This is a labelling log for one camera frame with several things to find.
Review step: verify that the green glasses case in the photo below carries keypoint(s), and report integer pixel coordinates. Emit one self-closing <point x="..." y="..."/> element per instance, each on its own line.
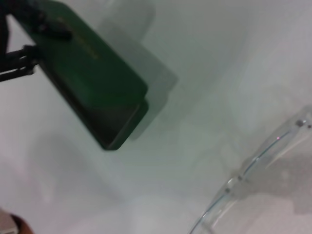
<point x="97" y="80"/>

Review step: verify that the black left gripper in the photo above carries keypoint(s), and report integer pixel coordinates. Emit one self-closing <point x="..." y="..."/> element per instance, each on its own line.
<point x="3" y="24"/>

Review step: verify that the clear frame glasses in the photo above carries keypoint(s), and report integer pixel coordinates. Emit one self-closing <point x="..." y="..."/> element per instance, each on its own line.
<point x="268" y="151"/>

